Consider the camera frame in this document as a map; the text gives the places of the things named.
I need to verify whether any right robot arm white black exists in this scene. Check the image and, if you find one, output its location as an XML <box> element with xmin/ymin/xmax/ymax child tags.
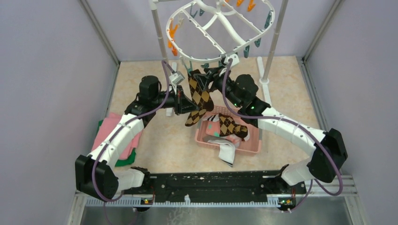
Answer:
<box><xmin>192</xmin><ymin>67</ymin><xmax>348</xmax><ymax>193</ymax></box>

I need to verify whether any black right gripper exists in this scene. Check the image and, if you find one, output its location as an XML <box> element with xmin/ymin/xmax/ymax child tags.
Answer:
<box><xmin>194</xmin><ymin>65</ymin><xmax>242</xmax><ymax>108</ymax></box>

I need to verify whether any brown argyle sock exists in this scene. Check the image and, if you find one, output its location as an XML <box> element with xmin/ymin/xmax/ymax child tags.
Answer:
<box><xmin>185</xmin><ymin>69</ymin><xmax>214</xmax><ymax>127</ymax></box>
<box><xmin>218</xmin><ymin>113</ymin><xmax>249</xmax><ymax>139</ymax></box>

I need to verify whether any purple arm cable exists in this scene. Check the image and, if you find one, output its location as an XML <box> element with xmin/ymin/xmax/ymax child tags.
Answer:
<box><xmin>221</xmin><ymin>59</ymin><xmax>344</xmax><ymax>213</ymax></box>
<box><xmin>92</xmin><ymin>60</ymin><xmax>175</xmax><ymax>225</ymax></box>

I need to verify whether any white oval clip hanger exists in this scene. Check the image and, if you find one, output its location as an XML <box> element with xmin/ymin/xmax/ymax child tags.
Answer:
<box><xmin>165</xmin><ymin>0</ymin><xmax>276</xmax><ymax>63</ymax></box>

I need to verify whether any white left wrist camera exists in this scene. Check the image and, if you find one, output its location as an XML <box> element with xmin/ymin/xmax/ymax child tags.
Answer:
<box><xmin>169</xmin><ymin>71</ymin><xmax>185</xmax><ymax>86</ymax></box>

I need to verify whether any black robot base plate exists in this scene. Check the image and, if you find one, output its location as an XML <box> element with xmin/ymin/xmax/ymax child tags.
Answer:
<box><xmin>124</xmin><ymin>169</ymin><xmax>307</xmax><ymax>212</ymax></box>

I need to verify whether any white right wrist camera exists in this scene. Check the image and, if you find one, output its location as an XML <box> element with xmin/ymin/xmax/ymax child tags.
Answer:
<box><xmin>220</xmin><ymin>53</ymin><xmax>240</xmax><ymax>75</ymax></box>

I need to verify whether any pink folded cloth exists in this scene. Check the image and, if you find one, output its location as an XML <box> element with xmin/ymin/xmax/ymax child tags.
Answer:
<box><xmin>92</xmin><ymin>112</ymin><xmax>144</xmax><ymax>161</ymax></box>

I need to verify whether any white drying rack stand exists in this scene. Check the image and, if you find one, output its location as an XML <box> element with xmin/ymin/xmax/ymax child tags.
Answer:
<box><xmin>166</xmin><ymin>0</ymin><xmax>288</xmax><ymax>104</ymax></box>

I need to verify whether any white black striped sock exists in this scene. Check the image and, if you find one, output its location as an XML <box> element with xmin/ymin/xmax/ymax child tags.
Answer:
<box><xmin>207</xmin><ymin>139</ymin><xmax>240</xmax><ymax>167</ymax></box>
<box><xmin>202</xmin><ymin>114</ymin><xmax>220</xmax><ymax>122</ymax></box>

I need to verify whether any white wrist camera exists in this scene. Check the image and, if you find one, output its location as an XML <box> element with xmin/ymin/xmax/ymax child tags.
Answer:
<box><xmin>220</xmin><ymin>53</ymin><xmax>240</xmax><ymax>75</ymax></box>
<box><xmin>169</xmin><ymin>71</ymin><xmax>185</xmax><ymax>86</ymax></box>

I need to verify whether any pink dotted sock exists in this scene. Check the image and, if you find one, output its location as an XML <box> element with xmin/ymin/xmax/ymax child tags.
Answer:
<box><xmin>205</xmin><ymin>121</ymin><xmax>221</xmax><ymax>137</ymax></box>

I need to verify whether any pink plastic basket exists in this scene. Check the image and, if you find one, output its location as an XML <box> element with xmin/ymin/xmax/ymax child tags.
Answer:
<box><xmin>194</xmin><ymin>106</ymin><xmax>262</xmax><ymax>156</ymax></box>

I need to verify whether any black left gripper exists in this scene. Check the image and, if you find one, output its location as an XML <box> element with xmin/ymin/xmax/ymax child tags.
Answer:
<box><xmin>152</xmin><ymin>85</ymin><xmax>199</xmax><ymax>115</ymax></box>

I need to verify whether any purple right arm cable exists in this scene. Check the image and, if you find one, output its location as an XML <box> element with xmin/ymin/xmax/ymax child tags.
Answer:
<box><xmin>221</xmin><ymin>59</ymin><xmax>344</xmax><ymax>213</ymax></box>

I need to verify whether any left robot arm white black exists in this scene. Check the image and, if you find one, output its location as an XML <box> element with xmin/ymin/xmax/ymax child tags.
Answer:
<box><xmin>75</xmin><ymin>73</ymin><xmax>198</xmax><ymax>202</ymax></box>

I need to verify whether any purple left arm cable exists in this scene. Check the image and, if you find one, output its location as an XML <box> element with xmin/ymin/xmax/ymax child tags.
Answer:
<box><xmin>92</xmin><ymin>60</ymin><xmax>175</xmax><ymax>225</ymax></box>

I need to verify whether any green folded cloth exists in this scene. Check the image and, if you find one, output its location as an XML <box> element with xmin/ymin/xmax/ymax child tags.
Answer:
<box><xmin>92</xmin><ymin>118</ymin><xmax>140</xmax><ymax>167</ymax></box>

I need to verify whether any white black striped sock front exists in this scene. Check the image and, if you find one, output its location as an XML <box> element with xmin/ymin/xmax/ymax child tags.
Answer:
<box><xmin>202</xmin><ymin>114</ymin><xmax>220</xmax><ymax>122</ymax></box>

